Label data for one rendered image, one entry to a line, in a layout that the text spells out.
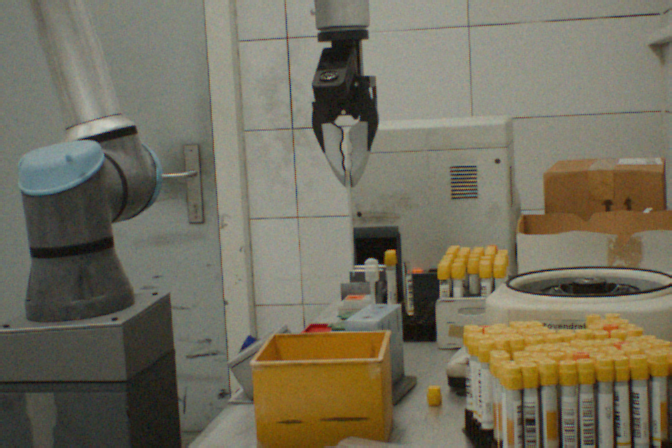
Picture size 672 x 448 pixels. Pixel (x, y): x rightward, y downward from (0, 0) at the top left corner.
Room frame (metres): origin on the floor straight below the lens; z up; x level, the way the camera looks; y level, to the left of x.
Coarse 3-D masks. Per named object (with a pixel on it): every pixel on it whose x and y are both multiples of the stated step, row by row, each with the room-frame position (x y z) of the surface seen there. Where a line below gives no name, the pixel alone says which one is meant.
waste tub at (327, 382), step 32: (288, 352) 1.23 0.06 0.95; (320, 352) 1.23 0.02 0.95; (352, 352) 1.23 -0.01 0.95; (384, 352) 1.13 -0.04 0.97; (256, 384) 1.11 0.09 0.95; (288, 384) 1.11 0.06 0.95; (320, 384) 1.10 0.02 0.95; (352, 384) 1.10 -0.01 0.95; (384, 384) 1.12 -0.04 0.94; (256, 416) 1.11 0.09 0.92; (288, 416) 1.11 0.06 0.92; (320, 416) 1.10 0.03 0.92; (352, 416) 1.10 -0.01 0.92; (384, 416) 1.11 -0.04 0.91
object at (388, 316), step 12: (360, 312) 1.33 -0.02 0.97; (384, 312) 1.33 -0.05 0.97; (396, 312) 1.35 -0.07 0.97; (348, 324) 1.29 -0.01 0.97; (360, 324) 1.29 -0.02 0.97; (372, 324) 1.28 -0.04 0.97; (384, 324) 1.30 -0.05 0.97; (396, 324) 1.35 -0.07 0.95; (396, 336) 1.35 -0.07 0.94; (396, 348) 1.34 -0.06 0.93; (396, 360) 1.34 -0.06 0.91; (396, 372) 1.34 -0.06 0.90; (396, 384) 1.33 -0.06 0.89; (408, 384) 1.33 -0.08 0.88; (396, 396) 1.28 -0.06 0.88
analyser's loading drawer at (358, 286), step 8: (352, 272) 1.83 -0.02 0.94; (360, 272) 1.83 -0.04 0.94; (384, 272) 1.87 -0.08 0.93; (352, 280) 1.83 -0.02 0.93; (360, 280) 1.83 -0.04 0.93; (384, 280) 1.83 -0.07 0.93; (344, 288) 1.78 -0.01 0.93; (352, 288) 1.78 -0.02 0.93; (360, 288) 1.77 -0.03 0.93; (368, 288) 1.77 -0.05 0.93; (384, 288) 1.82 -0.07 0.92; (344, 296) 1.78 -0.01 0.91; (376, 296) 1.77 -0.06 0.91; (384, 296) 1.82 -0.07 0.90
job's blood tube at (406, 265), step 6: (402, 264) 1.68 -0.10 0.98; (408, 264) 1.67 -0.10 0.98; (402, 270) 1.68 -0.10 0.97; (408, 270) 1.67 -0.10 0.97; (408, 276) 1.67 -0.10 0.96; (408, 282) 1.67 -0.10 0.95; (408, 288) 1.67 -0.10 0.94; (408, 294) 1.67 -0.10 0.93; (408, 300) 1.67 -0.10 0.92; (408, 306) 1.67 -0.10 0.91; (408, 312) 1.67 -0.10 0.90
